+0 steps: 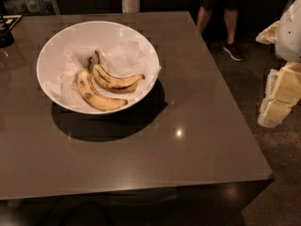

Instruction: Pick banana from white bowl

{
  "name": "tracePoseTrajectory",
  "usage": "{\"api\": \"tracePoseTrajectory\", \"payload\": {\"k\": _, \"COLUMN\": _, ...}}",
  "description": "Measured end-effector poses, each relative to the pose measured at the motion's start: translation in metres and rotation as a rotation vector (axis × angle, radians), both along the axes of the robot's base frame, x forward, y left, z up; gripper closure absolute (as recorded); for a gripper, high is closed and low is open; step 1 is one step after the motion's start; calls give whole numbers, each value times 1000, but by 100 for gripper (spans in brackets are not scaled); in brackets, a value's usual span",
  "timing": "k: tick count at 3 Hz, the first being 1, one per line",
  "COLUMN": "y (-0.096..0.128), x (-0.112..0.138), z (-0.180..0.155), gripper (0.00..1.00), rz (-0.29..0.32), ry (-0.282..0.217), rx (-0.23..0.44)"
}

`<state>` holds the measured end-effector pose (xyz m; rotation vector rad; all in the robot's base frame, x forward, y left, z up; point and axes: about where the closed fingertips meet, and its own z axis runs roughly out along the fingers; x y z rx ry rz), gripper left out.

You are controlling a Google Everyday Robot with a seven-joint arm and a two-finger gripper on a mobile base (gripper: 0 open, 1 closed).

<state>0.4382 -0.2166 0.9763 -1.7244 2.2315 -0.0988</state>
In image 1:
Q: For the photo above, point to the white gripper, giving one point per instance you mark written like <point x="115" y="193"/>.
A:
<point x="290" y="32"/>

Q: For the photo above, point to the ripe banana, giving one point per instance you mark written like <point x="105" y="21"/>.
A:
<point x="114" y="84"/>
<point x="92" y="96"/>

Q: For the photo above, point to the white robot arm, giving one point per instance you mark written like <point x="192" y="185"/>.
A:
<point x="285" y="34"/>

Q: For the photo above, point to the white bowl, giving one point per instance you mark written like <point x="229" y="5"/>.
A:
<point x="95" y="33"/>

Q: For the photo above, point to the person's legs in black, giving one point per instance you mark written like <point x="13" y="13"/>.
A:
<point x="230" y="15"/>

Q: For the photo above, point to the white paper liner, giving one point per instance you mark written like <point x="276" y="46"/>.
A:
<point x="124" y="59"/>

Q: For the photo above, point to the shelf with bottles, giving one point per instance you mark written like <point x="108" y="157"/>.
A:
<point x="29" y="7"/>

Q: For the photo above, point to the black object on table corner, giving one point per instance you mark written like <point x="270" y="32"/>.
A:
<point x="6" y="24"/>

